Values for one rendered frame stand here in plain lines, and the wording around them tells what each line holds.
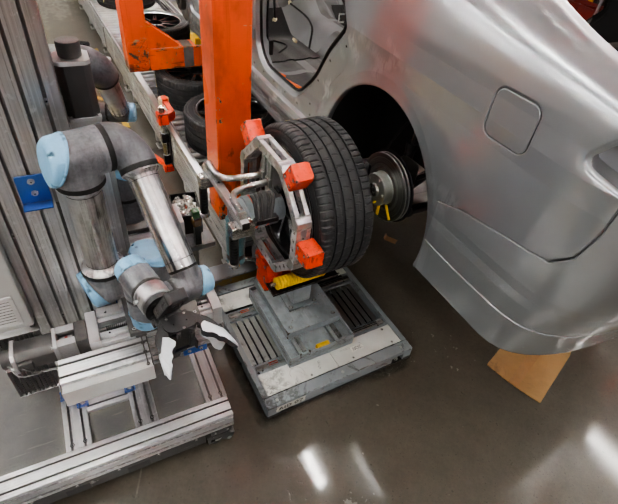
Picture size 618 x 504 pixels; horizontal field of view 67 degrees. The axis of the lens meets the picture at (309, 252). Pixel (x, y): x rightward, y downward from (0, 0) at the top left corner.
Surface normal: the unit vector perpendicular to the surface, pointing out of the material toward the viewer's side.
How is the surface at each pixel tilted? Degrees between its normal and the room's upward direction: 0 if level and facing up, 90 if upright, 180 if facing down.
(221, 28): 90
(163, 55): 90
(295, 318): 0
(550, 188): 90
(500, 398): 0
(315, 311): 0
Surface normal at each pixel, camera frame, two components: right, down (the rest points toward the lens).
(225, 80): 0.47, 0.62
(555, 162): -0.87, 0.25
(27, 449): 0.10, -0.74
